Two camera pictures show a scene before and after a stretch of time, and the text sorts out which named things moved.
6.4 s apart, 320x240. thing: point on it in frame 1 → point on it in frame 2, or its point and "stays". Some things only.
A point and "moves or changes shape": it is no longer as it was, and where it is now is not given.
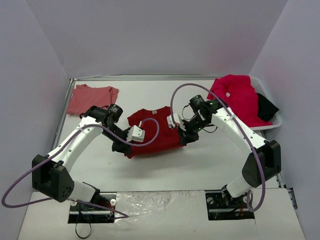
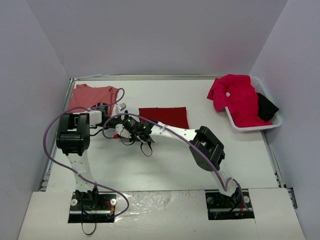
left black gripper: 119,146 → 110,122
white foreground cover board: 164,215 stays
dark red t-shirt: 167,138 moves or changes shape
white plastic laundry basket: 261,89 stays
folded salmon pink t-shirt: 84,96 stays
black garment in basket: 266,109 stays
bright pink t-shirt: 238,92 stays
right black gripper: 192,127 → 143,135
